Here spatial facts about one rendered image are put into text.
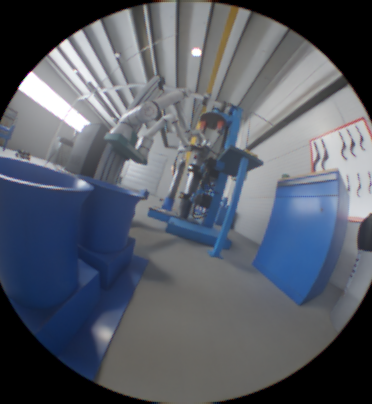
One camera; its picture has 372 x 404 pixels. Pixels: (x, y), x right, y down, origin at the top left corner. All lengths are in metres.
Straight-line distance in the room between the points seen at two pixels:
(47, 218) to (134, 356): 0.36
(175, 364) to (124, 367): 0.13
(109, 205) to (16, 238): 0.29
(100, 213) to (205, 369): 0.56
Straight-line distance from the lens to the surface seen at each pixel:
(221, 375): 0.47
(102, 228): 0.41
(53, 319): 0.30
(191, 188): 1.95
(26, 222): 0.19
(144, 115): 0.90
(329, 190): 1.03
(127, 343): 0.42
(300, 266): 1.01
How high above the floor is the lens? 0.40
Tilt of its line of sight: level
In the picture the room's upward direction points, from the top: 18 degrees clockwise
